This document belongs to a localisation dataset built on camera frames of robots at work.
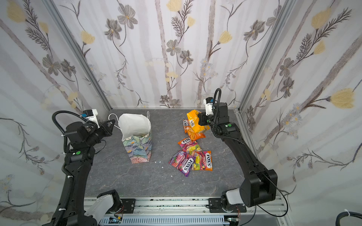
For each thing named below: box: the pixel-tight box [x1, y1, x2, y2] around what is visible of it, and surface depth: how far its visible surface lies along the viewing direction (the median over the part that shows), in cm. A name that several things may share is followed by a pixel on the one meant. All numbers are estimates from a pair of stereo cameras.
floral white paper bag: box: [118, 111, 153, 164], surface depth 84 cm
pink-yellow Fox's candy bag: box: [177, 137, 203, 153], surface depth 97 cm
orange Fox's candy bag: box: [199, 150, 214, 172], surface depth 90 cm
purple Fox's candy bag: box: [168, 150, 196, 178], surface depth 90 cm
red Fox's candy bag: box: [182, 119, 190, 134], surface depth 109 cm
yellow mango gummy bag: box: [186, 109, 211, 133], surface depth 82 cm
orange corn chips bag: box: [184, 126, 206, 142], surface depth 100 cm
